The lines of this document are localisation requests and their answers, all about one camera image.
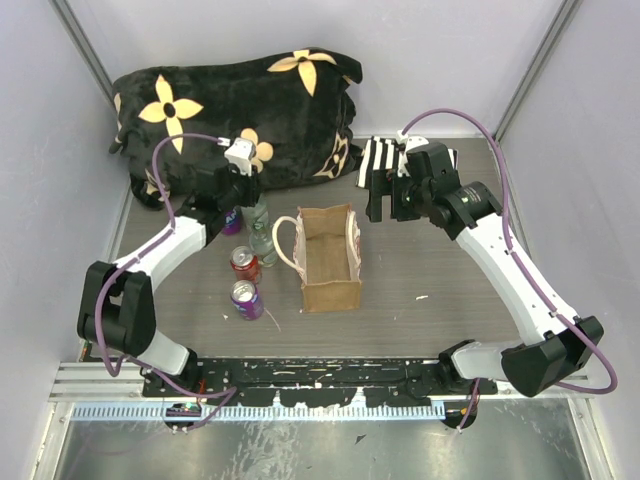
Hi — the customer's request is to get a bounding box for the red soda can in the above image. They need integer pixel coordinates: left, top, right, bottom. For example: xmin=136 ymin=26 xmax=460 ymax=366
xmin=230 ymin=246 xmax=261 ymax=284

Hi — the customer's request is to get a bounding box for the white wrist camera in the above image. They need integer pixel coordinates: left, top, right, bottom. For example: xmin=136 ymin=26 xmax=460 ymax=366
xmin=218 ymin=137 xmax=255 ymax=177
xmin=395 ymin=130 xmax=429 ymax=156

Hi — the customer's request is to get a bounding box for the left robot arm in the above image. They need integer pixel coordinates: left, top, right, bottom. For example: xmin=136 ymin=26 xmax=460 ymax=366
xmin=77 ymin=164 xmax=261 ymax=396

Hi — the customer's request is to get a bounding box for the aluminium rail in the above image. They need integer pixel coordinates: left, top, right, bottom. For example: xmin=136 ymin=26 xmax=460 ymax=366
xmin=48 ymin=358 xmax=594 ymax=401

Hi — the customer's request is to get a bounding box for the clear bottle front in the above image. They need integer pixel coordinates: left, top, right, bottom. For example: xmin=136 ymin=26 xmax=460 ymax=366
xmin=249 ymin=225 xmax=279 ymax=267

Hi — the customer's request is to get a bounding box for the clear bottle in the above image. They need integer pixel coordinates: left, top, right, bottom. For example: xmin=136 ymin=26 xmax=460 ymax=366
xmin=241 ymin=194 xmax=269 ymax=231
xmin=249 ymin=225 xmax=279 ymax=267

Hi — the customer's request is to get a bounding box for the purple soda can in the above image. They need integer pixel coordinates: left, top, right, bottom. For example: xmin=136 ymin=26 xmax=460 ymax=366
xmin=230 ymin=280 xmax=264 ymax=320
xmin=221 ymin=207 xmax=243 ymax=236

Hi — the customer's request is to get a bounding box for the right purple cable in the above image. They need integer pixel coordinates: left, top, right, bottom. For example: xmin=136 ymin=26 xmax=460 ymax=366
xmin=399 ymin=109 xmax=619 ymax=432

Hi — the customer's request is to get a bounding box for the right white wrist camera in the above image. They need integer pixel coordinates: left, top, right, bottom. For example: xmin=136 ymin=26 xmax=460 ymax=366
xmin=395 ymin=130 xmax=429 ymax=156

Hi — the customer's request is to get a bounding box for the cat print canvas bag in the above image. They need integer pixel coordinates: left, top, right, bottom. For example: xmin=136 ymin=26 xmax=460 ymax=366
xmin=272 ymin=204 xmax=362 ymax=313

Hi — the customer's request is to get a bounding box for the purple soda can front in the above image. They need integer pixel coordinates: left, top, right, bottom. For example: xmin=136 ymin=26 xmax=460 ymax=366
xmin=230 ymin=280 xmax=264 ymax=320

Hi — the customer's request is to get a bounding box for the black white striped cloth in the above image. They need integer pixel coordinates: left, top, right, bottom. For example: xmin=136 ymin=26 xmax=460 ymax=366
xmin=354 ymin=135 xmax=459 ymax=190

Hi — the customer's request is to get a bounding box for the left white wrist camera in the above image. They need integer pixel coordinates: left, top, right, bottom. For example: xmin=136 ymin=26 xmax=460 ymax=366
xmin=218 ymin=137 xmax=255 ymax=177

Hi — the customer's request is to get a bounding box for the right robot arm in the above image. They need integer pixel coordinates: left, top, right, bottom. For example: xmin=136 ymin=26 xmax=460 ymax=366
xmin=357 ymin=136 xmax=604 ymax=397

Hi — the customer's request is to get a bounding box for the purple soda can rear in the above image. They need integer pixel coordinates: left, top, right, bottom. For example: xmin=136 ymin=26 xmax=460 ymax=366
xmin=221 ymin=207 xmax=243 ymax=236

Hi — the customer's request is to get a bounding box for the black floral plush blanket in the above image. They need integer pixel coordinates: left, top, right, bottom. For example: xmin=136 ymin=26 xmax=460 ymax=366
xmin=109 ymin=48 xmax=363 ymax=210

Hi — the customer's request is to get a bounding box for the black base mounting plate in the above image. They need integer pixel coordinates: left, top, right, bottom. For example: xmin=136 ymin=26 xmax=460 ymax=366
xmin=174 ymin=357 xmax=474 ymax=408

